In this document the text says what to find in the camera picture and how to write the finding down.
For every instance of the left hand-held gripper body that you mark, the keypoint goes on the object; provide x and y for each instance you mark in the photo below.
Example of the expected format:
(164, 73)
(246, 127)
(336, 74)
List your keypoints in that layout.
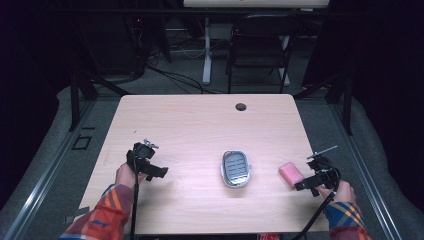
(142, 156)

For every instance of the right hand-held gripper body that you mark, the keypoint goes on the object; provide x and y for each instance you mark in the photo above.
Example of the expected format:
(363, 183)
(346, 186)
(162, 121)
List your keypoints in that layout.
(324, 171)

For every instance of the pink soap bar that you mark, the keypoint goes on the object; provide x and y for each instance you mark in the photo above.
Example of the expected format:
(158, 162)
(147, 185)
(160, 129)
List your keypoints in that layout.
(291, 173)

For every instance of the person's left hand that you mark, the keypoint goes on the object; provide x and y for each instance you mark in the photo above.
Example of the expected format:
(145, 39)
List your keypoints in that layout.
(126, 176)

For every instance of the person's right hand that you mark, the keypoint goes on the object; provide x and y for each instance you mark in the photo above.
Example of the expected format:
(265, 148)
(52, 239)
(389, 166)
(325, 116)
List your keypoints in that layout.
(340, 192)

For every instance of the red packet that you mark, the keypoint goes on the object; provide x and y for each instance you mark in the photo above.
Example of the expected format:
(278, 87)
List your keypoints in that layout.
(268, 236)

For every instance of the grey soap dish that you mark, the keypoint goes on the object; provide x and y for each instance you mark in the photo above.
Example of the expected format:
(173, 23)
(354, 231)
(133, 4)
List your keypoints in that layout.
(236, 168)

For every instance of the black metal stand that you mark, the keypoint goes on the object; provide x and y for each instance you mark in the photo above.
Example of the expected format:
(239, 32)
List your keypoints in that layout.
(346, 100)
(75, 100)

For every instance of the white desk leg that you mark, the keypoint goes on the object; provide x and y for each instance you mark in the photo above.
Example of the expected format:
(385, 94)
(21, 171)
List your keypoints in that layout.
(207, 53)

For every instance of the black folding chair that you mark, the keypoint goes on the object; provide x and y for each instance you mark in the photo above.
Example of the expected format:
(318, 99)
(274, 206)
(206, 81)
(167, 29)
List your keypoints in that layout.
(258, 50)

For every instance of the metal floor rail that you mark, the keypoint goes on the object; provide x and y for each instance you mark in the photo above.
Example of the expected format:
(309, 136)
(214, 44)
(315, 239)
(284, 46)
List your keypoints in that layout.
(43, 176)
(363, 173)

